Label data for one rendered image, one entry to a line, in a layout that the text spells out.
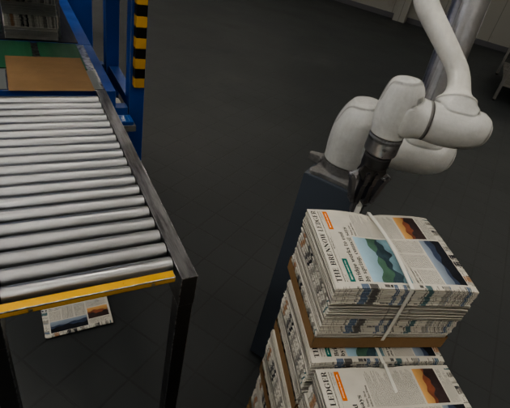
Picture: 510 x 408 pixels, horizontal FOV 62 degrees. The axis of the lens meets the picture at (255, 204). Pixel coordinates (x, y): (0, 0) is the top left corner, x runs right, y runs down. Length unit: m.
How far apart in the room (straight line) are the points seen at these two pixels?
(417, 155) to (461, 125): 0.29
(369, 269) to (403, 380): 0.30
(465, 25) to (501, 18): 10.61
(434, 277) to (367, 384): 0.30
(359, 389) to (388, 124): 0.65
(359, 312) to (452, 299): 0.23
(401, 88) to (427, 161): 0.39
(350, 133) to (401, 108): 0.30
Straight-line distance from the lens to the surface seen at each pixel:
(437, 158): 1.45
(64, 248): 1.35
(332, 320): 1.07
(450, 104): 1.18
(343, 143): 1.39
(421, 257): 1.17
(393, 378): 1.18
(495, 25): 12.06
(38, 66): 2.59
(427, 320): 1.19
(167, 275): 1.23
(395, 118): 1.13
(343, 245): 1.08
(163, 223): 1.43
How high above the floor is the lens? 1.70
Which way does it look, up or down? 35 degrees down
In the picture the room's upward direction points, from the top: 13 degrees clockwise
